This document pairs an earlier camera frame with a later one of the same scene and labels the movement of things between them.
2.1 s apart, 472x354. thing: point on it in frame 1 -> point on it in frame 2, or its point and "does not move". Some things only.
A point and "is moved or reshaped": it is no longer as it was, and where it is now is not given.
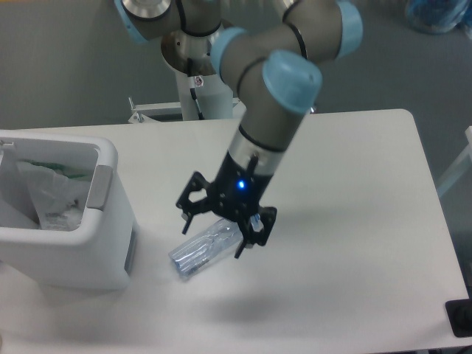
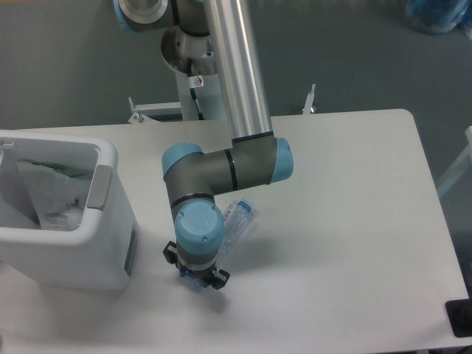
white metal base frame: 143,112 does not move
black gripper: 237,192 -> 220,277
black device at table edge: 459,313 does not move
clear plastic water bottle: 218,237 is moved or reshaped
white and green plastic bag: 59,195 does not move
